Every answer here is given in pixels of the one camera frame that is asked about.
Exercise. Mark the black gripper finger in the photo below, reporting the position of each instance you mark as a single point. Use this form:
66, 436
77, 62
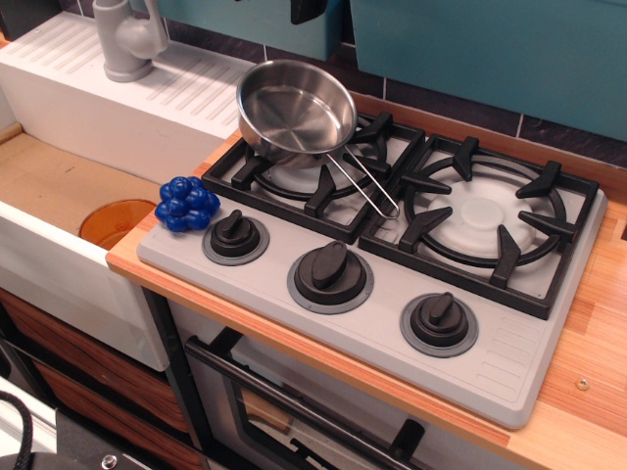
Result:
303, 11

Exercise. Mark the black stove knob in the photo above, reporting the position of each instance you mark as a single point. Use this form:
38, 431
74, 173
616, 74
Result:
235, 240
330, 280
439, 325

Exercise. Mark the stainless steel pan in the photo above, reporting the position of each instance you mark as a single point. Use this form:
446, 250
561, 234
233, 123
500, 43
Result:
292, 113

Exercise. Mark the blue toy blueberry cluster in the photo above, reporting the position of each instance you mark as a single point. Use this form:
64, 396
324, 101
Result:
186, 205

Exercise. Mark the black right burner grate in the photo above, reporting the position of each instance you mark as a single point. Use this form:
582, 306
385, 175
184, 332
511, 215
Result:
511, 232

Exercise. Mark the black middle stove knob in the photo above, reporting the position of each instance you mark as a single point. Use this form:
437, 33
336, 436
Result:
330, 280

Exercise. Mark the orange plastic bowl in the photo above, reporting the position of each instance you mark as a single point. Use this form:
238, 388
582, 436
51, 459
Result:
108, 224

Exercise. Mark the black left stove knob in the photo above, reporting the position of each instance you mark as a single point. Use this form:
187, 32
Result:
235, 240

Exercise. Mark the black right stove knob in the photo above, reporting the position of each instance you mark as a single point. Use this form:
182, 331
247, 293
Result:
439, 325

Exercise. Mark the grey toy stove top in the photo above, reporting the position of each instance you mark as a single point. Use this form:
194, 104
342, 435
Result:
498, 378

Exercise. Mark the white toy sink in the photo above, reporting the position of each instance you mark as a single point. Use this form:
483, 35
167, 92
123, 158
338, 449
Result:
73, 141

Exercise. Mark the grey toy faucet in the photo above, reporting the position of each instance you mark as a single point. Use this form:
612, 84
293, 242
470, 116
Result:
129, 44

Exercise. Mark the black left burner grate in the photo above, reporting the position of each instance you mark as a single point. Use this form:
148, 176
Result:
333, 198

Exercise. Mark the oven door with handle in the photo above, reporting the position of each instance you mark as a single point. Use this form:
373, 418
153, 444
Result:
282, 414

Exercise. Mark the black burner grate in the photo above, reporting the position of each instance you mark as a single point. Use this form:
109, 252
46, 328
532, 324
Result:
333, 198
511, 232

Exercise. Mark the wooden drawer cabinet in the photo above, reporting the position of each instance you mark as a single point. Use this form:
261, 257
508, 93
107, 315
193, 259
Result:
127, 401

